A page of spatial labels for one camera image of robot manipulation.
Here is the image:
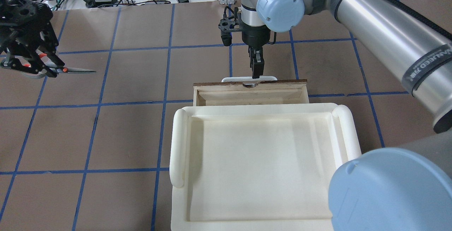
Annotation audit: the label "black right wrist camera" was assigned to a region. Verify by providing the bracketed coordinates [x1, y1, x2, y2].
[218, 6, 242, 47]

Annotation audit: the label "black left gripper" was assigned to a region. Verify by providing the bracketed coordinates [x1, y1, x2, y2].
[0, 0, 66, 78]

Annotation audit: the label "cream plastic tray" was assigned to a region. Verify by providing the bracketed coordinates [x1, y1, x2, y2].
[169, 103, 361, 231]

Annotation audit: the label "wooden drawer with white handle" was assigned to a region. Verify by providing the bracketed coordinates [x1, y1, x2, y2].
[193, 76, 309, 106]

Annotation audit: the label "orange grey handled scissors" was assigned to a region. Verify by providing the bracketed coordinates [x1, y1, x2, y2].
[12, 52, 96, 79]

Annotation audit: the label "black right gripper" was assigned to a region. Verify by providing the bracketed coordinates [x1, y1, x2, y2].
[242, 24, 270, 79]

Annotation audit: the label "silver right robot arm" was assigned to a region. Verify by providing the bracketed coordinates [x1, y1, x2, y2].
[242, 0, 451, 153]

